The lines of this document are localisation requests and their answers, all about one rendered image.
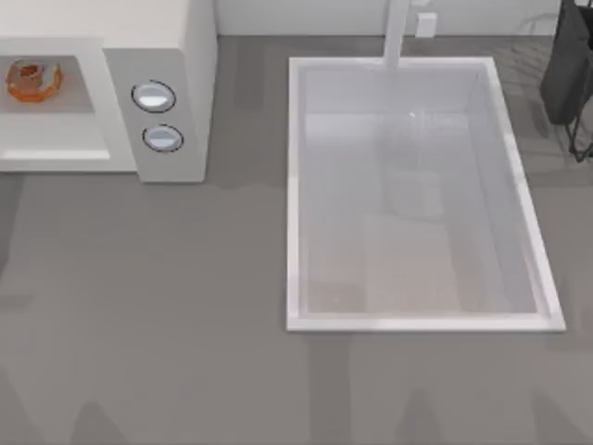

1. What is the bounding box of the pale microwave oven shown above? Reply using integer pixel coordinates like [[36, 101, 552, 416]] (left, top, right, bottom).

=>
[[0, 0, 219, 184]]

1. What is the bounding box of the round silver microwave knob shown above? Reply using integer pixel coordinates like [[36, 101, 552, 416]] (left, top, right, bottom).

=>
[[131, 79, 177, 114], [141, 123, 185, 154]]

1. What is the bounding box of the white wall socket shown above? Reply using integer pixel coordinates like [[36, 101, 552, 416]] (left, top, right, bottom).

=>
[[415, 12, 437, 38]]

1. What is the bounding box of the white sink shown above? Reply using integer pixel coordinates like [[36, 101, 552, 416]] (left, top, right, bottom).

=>
[[284, 56, 567, 333]]

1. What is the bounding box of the tall white tap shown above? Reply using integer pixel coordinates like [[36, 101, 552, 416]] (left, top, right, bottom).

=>
[[382, 0, 409, 75]]

